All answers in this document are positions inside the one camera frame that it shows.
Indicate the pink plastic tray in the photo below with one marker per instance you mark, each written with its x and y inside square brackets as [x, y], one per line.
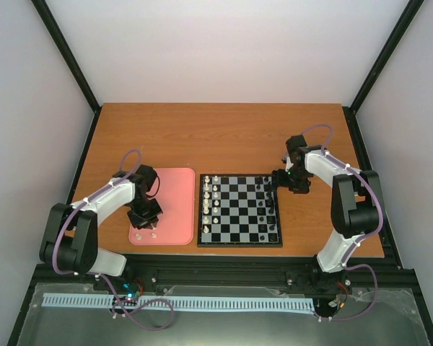
[176, 198]

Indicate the black white chessboard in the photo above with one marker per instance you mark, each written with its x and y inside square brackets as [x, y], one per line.
[239, 224]

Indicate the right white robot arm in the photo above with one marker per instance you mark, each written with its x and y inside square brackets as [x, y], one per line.
[357, 209]

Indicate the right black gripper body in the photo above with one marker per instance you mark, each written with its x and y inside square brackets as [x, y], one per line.
[296, 179]

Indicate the light blue cable duct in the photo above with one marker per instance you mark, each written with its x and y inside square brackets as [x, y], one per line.
[187, 303]

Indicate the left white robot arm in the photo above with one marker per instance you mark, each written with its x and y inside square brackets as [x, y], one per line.
[70, 239]

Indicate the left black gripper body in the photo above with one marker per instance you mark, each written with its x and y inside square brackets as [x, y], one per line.
[146, 214]

